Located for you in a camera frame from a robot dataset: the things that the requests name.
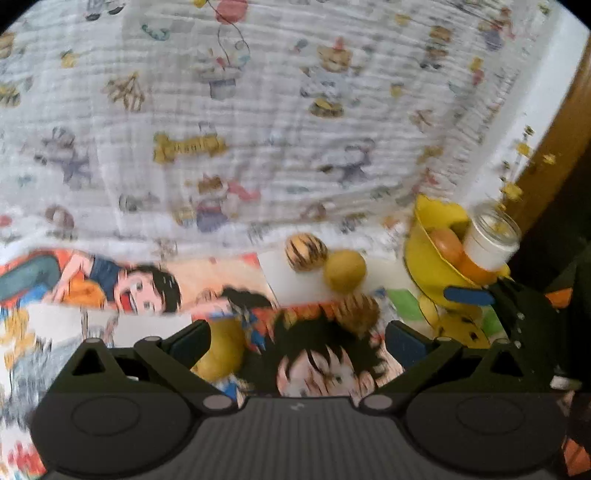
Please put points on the cartoon printed white blanket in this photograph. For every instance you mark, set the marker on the cartoon printed white blanket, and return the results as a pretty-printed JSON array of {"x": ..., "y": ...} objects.
[{"x": 231, "y": 115}]

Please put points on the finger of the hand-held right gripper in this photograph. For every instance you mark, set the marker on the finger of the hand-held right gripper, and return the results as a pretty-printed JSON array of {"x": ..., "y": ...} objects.
[{"x": 466, "y": 295}]

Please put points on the orange fruit in bowl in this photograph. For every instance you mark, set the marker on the orange fruit in bowl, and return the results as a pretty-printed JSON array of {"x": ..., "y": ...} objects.
[{"x": 445, "y": 244}]

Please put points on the wooden headboard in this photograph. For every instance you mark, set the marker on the wooden headboard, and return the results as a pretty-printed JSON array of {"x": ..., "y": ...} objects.
[{"x": 568, "y": 161}]

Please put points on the green-brown pear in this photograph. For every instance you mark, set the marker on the green-brown pear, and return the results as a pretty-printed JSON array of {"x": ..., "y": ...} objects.
[{"x": 226, "y": 350}]

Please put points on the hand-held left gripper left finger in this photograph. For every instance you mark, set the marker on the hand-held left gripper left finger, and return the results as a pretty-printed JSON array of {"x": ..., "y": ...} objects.
[{"x": 191, "y": 341}]

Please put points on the yellow plastic bowl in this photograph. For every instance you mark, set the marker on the yellow plastic bowl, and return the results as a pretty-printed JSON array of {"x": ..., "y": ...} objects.
[{"x": 425, "y": 270}]

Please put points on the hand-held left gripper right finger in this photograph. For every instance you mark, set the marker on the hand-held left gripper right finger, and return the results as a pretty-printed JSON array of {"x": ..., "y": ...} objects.
[{"x": 406, "y": 342}]

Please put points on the round yellow fruit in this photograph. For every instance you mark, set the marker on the round yellow fruit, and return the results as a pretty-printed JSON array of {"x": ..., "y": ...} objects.
[{"x": 345, "y": 271}]

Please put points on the yellow bear drawing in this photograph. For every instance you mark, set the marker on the yellow bear drawing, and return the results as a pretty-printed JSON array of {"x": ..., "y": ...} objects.
[{"x": 461, "y": 330}]

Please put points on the white plastic jar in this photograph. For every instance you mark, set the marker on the white plastic jar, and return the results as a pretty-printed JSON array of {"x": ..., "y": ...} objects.
[{"x": 489, "y": 244}]

